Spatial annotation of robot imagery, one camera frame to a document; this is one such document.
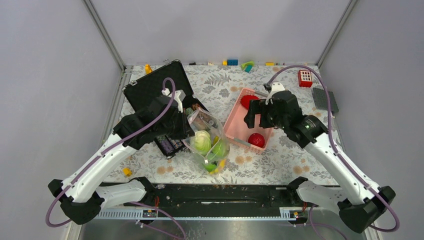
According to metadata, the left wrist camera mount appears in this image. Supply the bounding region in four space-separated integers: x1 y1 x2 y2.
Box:
161 88 186 113

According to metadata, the red toy pepper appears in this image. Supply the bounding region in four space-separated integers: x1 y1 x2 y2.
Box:
240 94 259 110

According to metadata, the light green toy cabbage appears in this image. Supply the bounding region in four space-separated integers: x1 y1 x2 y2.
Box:
189 130 212 156

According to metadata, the red toy apple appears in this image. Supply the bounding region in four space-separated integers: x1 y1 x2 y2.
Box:
247 133 266 148

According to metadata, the yellow toy brick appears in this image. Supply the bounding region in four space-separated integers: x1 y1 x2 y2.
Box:
144 64 153 75

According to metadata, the yellow toy banana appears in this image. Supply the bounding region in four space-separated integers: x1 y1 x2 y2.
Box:
210 159 227 175

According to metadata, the small yellow brick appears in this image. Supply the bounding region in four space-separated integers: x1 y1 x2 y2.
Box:
122 167 133 177

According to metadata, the purple cable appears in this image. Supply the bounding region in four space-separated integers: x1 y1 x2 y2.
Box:
264 64 401 233
45 77 176 228

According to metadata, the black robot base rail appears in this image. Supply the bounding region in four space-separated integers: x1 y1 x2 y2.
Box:
91 177 321 219

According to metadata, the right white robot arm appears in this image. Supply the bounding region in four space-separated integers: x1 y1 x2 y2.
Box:
244 90 396 233

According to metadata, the blue toy brick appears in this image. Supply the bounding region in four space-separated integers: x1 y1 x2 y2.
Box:
226 59 239 66

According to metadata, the pink plastic basket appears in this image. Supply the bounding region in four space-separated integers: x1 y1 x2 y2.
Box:
223 87 273 154

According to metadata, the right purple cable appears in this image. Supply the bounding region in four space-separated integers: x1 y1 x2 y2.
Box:
264 64 401 233

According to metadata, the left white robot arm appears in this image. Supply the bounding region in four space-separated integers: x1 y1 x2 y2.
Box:
48 92 194 225

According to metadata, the clear zip top bag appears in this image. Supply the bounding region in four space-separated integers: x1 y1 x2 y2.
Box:
182 107 230 175

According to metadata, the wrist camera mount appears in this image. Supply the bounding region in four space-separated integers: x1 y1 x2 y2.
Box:
161 88 186 113
263 82 286 105

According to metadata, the green teal toy block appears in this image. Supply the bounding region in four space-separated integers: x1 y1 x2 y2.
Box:
240 60 255 73

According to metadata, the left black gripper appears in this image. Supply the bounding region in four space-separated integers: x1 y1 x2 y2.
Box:
157 107 196 140

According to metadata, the red toy window block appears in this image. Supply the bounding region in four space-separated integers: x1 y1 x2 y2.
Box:
297 70 313 88

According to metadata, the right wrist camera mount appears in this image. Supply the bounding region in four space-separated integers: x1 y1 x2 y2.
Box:
263 82 286 105

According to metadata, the green bumpy toy fruit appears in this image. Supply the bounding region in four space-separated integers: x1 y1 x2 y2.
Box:
212 140 230 158

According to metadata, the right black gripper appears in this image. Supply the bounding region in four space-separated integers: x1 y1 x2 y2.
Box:
243 98 288 130

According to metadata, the black poker chip case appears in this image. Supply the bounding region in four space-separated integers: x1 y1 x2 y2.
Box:
122 59 208 159

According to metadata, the floral tablecloth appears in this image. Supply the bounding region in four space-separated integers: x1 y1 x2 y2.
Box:
106 65 337 186

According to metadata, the grey building baseplate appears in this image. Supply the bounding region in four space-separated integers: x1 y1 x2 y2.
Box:
311 87 339 114

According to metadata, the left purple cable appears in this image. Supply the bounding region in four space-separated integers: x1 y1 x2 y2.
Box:
45 77 176 228

